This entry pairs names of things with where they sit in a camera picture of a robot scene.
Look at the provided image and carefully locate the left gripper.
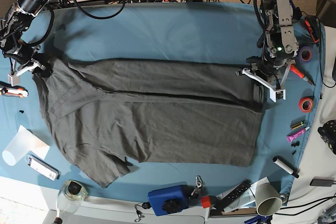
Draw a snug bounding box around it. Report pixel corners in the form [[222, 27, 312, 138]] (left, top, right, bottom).
[[246, 56, 296, 82]]

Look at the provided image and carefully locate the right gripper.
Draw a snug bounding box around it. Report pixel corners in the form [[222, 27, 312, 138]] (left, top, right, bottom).
[[3, 46, 52, 78]]

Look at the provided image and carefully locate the grey T-shirt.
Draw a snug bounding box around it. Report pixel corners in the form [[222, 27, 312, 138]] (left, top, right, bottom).
[[33, 59, 265, 188]]

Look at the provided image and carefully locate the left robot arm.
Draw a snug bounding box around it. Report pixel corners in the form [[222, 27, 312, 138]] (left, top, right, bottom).
[[243, 0, 299, 85]]

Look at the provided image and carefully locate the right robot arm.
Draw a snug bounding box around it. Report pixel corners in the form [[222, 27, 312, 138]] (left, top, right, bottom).
[[1, 0, 55, 78]]

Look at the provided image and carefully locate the purple tape roll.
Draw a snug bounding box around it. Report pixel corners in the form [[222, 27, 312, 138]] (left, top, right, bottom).
[[297, 46, 313, 63]]

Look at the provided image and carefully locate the orange black utility knife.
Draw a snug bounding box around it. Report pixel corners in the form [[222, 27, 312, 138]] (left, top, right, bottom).
[[1, 82, 29, 98]]

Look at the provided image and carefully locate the orange tape roll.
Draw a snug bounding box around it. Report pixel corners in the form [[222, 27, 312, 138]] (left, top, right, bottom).
[[299, 97, 313, 113]]

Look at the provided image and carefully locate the orange black tool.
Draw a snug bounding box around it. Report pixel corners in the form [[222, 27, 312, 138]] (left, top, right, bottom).
[[304, 15, 321, 43]]

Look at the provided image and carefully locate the gold battery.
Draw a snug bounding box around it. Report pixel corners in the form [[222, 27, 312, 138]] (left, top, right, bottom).
[[290, 121, 305, 131]]

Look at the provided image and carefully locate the purple glue tube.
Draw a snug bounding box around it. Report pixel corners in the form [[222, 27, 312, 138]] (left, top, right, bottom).
[[286, 126, 310, 143]]

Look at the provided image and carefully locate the white paper sheet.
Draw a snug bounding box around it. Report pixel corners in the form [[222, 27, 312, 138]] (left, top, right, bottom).
[[17, 125, 50, 160]]

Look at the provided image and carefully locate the translucent plastic cup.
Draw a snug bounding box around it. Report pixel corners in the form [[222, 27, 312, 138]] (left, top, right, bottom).
[[2, 133, 26, 166]]

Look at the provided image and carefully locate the white marker black cap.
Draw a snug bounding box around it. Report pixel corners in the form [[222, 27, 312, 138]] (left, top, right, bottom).
[[272, 157, 299, 178]]

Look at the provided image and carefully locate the white labelled box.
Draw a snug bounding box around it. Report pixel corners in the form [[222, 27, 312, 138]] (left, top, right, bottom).
[[26, 155, 59, 181]]

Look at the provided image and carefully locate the black remote control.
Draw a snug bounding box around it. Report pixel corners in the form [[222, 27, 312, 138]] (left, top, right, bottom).
[[214, 180, 250, 210]]

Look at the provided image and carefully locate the clear glass bottle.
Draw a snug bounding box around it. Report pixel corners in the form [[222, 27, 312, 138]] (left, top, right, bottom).
[[53, 180, 87, 224]]

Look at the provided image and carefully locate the grey green mug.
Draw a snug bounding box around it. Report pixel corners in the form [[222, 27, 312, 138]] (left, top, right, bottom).
[[255, 183, 282, 216]]

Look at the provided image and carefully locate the silver carabiner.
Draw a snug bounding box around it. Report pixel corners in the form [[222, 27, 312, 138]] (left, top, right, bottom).
[[195, 175, 203, 188]]

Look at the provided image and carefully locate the red cube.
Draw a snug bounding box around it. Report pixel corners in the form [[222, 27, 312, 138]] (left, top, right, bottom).
[[201, 196, 212, 208]]

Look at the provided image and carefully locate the blue box with black knob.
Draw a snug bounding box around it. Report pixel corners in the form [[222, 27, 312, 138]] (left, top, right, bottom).
[[148, 185, 189, 216]]

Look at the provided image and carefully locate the orange handle screwdriver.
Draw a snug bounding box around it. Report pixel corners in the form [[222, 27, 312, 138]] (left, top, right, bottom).
[[290, 65, 314, 86]]

